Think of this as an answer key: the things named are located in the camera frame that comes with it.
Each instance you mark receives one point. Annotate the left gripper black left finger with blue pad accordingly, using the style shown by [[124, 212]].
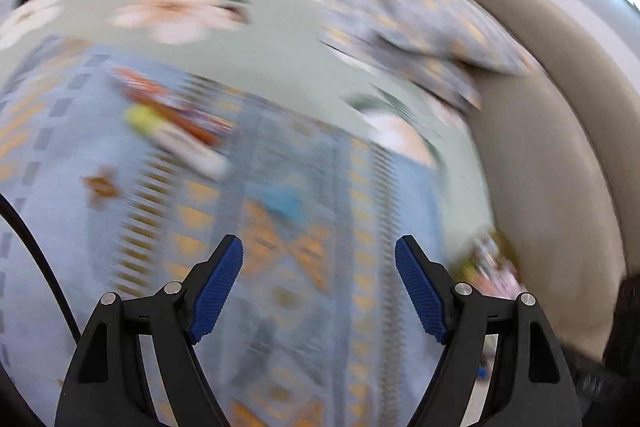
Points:
[[106, 383]]

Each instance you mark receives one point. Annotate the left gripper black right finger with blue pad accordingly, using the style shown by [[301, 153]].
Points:
[[530, 382]]

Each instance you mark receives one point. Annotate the woven basket of items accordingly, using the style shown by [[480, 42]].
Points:
[[492, 267]]

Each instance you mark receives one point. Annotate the blue patterned mat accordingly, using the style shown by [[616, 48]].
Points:
[[317, 330]]

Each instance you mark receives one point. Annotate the beige sofa backrest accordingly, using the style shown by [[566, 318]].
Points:
[[560, 151]]

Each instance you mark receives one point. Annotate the white tube yellow cap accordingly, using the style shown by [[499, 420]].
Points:
[[192, 152]]

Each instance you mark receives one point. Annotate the teal plastic toy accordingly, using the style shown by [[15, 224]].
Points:
[[285, 202]]

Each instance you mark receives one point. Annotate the orange long box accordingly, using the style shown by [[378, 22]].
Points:
[[209, 129]]

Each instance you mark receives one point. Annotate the grey patterned pillow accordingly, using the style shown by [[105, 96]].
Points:
[[430, 43]]

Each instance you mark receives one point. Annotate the floral green bed sheet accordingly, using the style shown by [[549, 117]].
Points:
[[274, 49]]

